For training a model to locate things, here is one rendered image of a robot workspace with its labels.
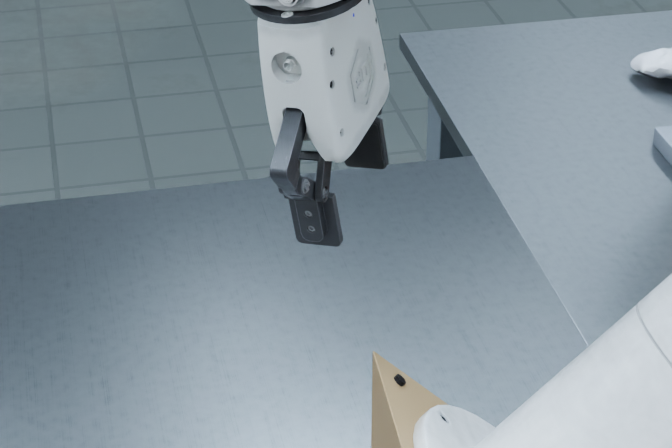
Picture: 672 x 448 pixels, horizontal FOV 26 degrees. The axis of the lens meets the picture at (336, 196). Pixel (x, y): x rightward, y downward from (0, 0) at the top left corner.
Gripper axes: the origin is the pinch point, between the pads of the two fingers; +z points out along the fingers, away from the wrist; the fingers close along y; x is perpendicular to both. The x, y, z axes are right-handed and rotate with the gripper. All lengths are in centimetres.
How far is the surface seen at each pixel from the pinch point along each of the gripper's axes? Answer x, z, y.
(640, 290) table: -14.6, 26.7, 25.7
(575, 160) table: -4, 28, 47
